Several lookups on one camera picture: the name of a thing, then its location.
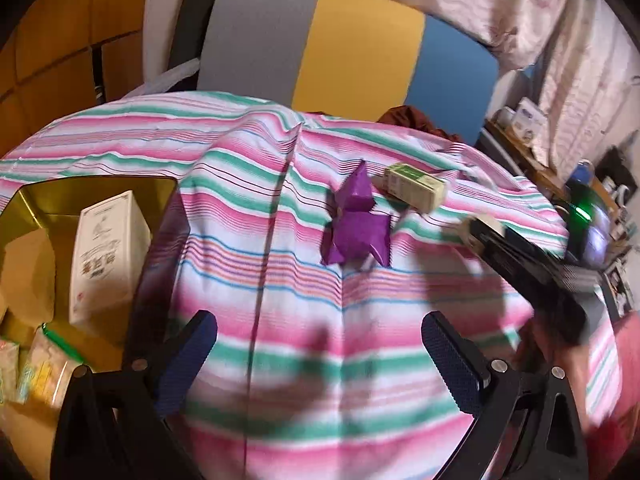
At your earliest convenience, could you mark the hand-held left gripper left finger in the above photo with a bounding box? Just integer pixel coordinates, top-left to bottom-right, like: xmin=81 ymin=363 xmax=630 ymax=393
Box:
xmin=50 ymin=310 xmax=218 ymax=480

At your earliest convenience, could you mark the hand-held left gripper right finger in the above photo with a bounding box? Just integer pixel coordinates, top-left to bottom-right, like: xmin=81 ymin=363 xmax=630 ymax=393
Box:
xmin=421 ymin=311 xmax=591 ymax=480

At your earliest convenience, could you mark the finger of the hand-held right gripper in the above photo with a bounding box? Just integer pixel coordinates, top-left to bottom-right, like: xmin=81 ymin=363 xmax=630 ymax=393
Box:
xmin=470 ymin=217 xmax=588 ymax=346

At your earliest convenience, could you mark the small cream object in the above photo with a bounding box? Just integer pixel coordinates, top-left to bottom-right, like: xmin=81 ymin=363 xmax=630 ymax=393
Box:
xmin=457 ymin=214 xmax=503 ymax=253

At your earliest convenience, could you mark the large cream carton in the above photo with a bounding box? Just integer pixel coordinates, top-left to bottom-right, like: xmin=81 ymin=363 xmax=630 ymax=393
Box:
xmin=67 ymin=190 xmax=151 ymax=333

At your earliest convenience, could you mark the yellow green snack packet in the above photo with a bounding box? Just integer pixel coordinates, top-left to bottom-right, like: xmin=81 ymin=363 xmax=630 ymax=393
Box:
xmin=15 ymin=325 xmax=83 ymax=406

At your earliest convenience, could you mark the brown sponge block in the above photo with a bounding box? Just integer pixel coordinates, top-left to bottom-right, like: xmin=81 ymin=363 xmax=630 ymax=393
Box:
xmin=0 ymin=230 xmax=56 ymax=323

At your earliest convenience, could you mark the golden box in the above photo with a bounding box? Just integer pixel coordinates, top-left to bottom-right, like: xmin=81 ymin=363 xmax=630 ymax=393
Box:
xmin=0 ymin=176 xmax=188 ymax=461

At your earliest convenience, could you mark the person's right hand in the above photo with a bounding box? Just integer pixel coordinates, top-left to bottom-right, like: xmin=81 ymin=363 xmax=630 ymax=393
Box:
xmin=517 ymin=317 xmax=596 ymax=416

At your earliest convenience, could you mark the blue round fan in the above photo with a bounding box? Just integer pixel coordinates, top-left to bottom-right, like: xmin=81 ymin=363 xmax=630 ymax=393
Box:
xmin=567 ymin=160 xmax=593 ymax=188

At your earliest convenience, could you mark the wooden desk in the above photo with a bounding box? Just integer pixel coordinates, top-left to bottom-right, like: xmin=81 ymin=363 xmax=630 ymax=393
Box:
xmin=482 ymin=120 xmax=621 ymax=221

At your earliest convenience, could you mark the pink green striped blanket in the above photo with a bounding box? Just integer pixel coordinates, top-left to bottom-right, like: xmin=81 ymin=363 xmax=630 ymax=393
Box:
xmin=0 ymin=91 xmax=618 ymax=480

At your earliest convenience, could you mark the white box with blue label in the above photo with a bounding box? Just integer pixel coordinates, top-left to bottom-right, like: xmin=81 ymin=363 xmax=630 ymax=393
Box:
xmin=512 ymin=97 xmax=548 ymax=143

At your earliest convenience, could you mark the small cream green box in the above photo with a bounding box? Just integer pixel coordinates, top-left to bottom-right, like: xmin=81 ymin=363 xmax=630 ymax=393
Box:
xmin=384 ymin=162 xmax=447 ymax=215

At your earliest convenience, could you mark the purple paper packet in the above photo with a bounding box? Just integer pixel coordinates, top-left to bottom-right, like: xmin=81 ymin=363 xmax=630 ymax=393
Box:
xmin=332 ymin=160 xmax=376 ymax=216
xmin=320 ymin=210 xmax=393 ymax=267

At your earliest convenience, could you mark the pale noodle packet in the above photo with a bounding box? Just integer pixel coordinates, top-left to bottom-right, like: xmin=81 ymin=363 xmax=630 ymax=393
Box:
xmin=0 ymin=337 xmax=21 ymax=406

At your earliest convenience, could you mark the pink patterned curtain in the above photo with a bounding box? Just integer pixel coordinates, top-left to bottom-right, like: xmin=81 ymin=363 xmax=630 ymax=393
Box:
xmin=350 ymin=0 xmax=636 ymax=171

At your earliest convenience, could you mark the red brown cloth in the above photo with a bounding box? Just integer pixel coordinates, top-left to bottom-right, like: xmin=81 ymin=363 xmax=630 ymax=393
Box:
xmin=377 ymin=105 xmax=463 ymax=143

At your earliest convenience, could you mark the grey yellow blue chair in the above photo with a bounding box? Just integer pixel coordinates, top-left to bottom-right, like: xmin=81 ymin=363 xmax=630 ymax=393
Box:
xmin=197 ymin=0 xmax=501 ymax=146

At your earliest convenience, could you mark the dark cloth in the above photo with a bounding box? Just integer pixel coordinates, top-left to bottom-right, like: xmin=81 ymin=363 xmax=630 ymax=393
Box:
xmin=167 ymin=0 xmax=233 ymax=91

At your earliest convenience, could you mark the wooden cabinet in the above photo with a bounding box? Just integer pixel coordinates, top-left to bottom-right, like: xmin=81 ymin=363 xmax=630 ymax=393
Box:
xmin=0 ymin=0 xmax=151 ymax=156

